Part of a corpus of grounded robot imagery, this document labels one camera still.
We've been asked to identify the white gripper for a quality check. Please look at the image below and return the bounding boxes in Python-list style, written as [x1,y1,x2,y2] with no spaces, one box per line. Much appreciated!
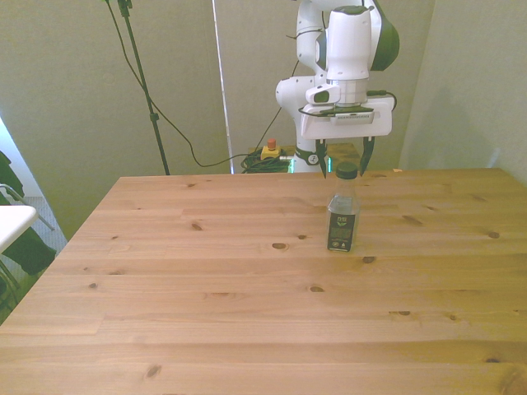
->
[299,95,393,179]

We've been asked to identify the clear bottle with black label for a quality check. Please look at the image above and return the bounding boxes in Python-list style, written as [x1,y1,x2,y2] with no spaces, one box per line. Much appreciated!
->
[325,161,361,253]

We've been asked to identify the yellow emergency stop button box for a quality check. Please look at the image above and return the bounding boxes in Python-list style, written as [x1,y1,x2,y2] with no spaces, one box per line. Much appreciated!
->
[260,138,282,161]

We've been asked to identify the white vertical pole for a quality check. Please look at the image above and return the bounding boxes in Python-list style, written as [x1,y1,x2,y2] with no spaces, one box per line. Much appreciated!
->
[211,0,236,174]

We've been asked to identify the coiled black cable bundle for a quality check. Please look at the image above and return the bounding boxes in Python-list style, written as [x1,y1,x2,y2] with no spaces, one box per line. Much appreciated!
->
[240,153,294,174]

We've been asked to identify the black cable along wall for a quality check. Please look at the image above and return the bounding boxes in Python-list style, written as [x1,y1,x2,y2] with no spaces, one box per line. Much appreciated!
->
[107,3,281,168]

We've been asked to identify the black camera tripod stand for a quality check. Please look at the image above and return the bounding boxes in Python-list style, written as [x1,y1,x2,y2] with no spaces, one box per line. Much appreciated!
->
[98,0,171,176]

